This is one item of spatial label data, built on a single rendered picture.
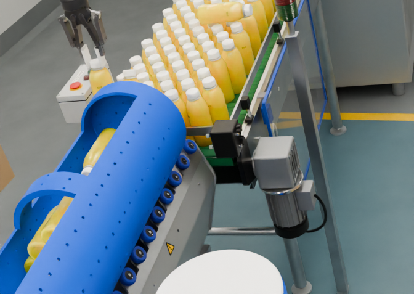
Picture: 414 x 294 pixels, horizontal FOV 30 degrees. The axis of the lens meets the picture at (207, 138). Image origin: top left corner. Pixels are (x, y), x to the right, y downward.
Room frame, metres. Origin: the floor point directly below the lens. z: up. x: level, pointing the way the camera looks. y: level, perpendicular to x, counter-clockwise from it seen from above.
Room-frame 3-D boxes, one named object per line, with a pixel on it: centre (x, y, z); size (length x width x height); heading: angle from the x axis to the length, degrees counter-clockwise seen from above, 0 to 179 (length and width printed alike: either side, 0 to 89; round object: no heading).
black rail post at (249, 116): (2.04, -0.14, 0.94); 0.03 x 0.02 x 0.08; 156
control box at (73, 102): (2.24, 0.33, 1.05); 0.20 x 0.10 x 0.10; 156
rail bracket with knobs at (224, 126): (1.89, -0.05, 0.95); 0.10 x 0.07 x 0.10; 66
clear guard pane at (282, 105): (2.39, -0.36, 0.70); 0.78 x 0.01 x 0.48; 156
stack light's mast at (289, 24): (2.13, -0.34, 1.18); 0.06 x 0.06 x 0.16
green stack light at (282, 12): (2.13, -0.34, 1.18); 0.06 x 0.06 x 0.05
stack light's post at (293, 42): (2.13, -0.34, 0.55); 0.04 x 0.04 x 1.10; 66
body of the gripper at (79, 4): (2.10, 0.25, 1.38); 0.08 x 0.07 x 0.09; 65
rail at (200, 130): (2.00, 0.12, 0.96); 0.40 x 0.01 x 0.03; 66
